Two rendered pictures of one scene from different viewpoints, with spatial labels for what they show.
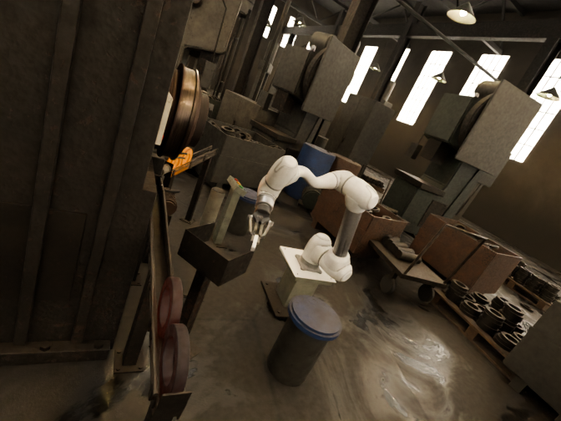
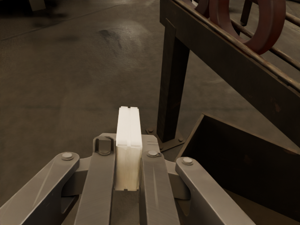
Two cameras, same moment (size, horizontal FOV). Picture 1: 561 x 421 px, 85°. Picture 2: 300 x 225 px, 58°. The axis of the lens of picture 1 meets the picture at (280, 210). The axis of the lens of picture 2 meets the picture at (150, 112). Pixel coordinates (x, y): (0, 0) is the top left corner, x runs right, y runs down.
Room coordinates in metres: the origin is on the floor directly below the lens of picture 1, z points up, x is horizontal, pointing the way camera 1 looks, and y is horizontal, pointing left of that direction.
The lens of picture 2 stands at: (1.33, 0.07, 0.95)
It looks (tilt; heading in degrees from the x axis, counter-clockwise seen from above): 49 degrees down; 185
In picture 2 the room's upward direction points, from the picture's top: 3 degrees clockwise
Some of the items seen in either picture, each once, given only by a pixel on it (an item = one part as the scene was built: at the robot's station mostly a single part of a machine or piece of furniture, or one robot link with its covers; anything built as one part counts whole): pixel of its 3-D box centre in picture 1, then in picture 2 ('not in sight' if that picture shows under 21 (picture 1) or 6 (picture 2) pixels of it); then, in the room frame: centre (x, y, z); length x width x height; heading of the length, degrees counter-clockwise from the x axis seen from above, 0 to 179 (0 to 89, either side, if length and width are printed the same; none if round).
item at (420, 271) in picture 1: (405, 241); not in sight; (3.46, -1.47, 0.48); 1.18 x 0.65 x 0.96; 22
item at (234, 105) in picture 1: (241, 129); not in sight; (6.01, 1.33, 0.55); 1.10 x 0.53 x 1.10; 52
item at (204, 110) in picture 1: (195, 119); not in sight; (1.61, 0.60, 1.11); 0.28 x 0.06 x 0.28; 32
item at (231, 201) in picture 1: (227, 212); not in sight; (2.53, 0.42, 0.31); 0.24 x 0.16 x 0.62; 32
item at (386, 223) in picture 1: (355, 220); not in sight; (3.97, -0.97, 0.33); 0.93 x 0.73 x 0.66; 39
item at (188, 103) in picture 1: (177, 114); not in sight; (1.56, 0.68, 1.11); 0.47 x 0.06 x 0.47; 32
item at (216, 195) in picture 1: (209, 216); not in sight; (2.41, 0.54, 0.26); 0.12 x 0.12 x 0.52
